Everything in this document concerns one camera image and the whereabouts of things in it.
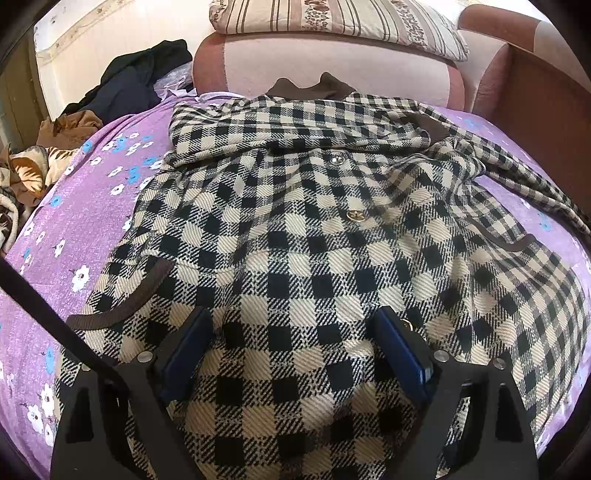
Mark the purple floral bed sheet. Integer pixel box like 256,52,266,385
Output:
0,90,591,472

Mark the black cable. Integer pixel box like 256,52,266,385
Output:
0,258,134,407

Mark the striped floral pillow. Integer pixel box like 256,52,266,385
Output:
209,0,471,62

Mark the brown wooden bed frame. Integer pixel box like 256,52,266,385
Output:
472,44,591,153

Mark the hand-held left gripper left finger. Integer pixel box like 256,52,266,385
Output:
50,306,215,480

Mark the dark clothes pile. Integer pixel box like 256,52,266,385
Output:
62,39,194,125

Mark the black and cream checked coat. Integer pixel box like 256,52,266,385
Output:
54,72,591,480

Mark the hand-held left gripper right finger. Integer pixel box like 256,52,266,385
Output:
373,306,541,480

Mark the brown satin cloth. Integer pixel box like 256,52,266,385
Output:
0,111,104,208

